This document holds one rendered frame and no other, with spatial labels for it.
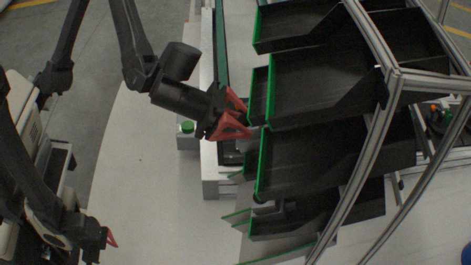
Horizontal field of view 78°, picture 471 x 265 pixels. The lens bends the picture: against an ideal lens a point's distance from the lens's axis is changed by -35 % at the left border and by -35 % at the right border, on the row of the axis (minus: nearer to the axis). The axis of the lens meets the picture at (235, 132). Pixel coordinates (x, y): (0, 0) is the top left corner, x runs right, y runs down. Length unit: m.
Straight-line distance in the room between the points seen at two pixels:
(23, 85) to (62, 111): 1.91
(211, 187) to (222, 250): 0.19
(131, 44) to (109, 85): 2.10
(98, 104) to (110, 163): 1.50
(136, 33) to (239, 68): 0.73
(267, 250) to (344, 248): 0.33
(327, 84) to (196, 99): 0.31
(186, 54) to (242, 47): 0.88
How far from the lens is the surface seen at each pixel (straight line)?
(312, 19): 0.68
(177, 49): 0.76
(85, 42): 3.54
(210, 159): 1.20
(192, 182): 1.27
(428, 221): 1.38
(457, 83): 0.50
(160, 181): 1.27
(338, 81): 0.56
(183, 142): 1.26
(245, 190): 1.07
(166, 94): 0.78
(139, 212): 1.22
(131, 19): 0.87
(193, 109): 0.79
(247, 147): 0.86
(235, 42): 1.64
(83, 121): 2.75
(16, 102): 0.97
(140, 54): 0.82
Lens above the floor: 1.91
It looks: 49 degrees down
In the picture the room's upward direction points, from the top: 3 degrees clockwise
